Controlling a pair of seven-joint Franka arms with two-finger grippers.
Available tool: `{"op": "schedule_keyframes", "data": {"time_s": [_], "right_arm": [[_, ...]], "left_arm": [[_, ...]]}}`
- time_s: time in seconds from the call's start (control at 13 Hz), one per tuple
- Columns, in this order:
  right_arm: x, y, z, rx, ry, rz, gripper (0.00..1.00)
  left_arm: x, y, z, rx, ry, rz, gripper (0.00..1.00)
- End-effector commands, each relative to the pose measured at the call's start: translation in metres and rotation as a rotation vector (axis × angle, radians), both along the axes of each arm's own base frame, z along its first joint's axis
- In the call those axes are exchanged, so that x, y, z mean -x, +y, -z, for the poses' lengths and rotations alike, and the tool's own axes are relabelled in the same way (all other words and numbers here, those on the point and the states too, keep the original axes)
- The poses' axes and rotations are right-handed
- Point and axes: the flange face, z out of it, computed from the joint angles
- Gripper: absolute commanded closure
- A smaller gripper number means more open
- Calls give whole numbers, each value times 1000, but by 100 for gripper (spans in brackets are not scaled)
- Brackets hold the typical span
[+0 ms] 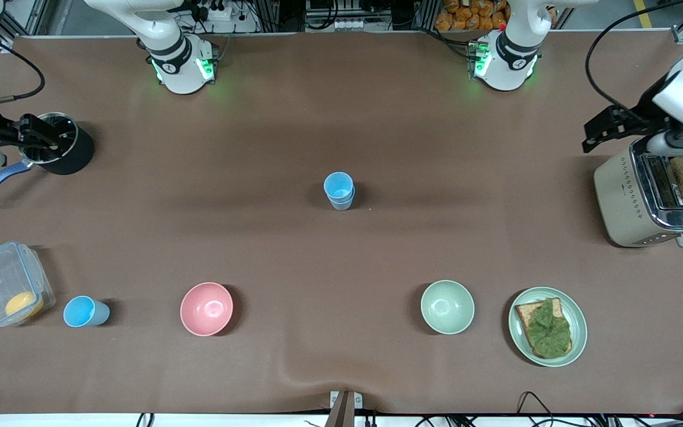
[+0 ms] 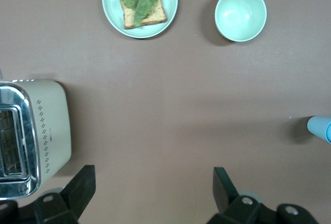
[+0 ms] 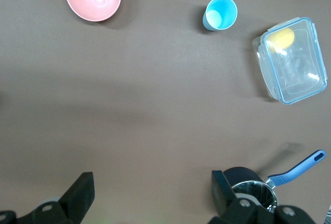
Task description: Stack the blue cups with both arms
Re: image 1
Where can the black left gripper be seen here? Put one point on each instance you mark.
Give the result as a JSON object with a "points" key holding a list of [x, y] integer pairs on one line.
{"points": [[645, 121]]}

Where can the blue plastic cup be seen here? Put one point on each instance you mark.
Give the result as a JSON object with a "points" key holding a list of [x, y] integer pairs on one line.
{"points": [[338, 185], [83, 312]]}

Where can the blue cup with paper wad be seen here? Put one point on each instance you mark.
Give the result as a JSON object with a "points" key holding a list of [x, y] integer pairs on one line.
{"points": [[341, 204]]}

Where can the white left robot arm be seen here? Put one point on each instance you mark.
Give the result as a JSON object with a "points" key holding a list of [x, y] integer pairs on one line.
{"points": [[682, 98]]}

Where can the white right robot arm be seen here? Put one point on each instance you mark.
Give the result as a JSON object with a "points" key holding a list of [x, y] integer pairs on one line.
{"points": [[178, 65]]}

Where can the beige chrome toaster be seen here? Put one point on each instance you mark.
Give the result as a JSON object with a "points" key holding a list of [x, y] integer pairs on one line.
{"points": [[620, 201]]}

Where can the orange round food piece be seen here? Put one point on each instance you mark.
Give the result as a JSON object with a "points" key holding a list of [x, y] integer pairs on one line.
{"points": [[24, 304]]}

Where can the pale green plate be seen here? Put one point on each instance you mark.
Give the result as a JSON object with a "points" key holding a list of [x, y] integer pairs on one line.
{"points": [[578, 323]]}

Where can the bread slice under lettuce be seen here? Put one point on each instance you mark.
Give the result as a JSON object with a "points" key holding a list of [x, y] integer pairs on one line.
{"points": [[524, 313]]}

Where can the green lettuce leaf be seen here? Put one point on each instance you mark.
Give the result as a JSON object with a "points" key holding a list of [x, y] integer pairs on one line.
{"points": [[549, 332]]}

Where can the white power strip with plugs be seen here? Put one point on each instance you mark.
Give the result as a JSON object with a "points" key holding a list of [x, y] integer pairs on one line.
{"points": [[217, 10]]}

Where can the pink bowl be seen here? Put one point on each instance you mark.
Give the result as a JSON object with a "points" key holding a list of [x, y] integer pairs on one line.
{"points": [[206, 308]]}

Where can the pale green bowl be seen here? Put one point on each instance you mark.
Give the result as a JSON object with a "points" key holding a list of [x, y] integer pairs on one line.
{"points": [[447, 307]]}

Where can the metal table edge bracket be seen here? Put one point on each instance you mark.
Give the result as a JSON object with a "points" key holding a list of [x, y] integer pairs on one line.
{"points": [[344, 409]]}

